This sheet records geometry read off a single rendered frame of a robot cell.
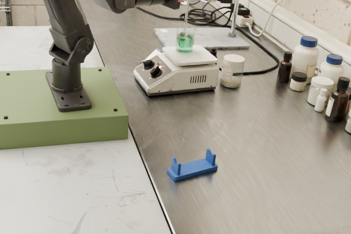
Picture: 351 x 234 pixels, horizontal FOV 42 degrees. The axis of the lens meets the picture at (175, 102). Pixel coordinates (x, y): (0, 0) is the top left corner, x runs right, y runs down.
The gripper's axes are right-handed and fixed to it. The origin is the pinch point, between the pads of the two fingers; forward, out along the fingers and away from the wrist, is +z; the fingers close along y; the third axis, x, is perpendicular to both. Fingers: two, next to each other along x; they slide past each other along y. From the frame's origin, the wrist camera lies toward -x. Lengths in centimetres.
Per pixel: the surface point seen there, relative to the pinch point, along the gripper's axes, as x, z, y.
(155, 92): 24.1, -13.7, -5.4
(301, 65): 19.1, 27.4, -21.2
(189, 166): 25, -29, -34
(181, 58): 16.6, -5.0, -4.8
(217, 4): 22, 64, 45
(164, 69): 19.5, -9.1, -3.3
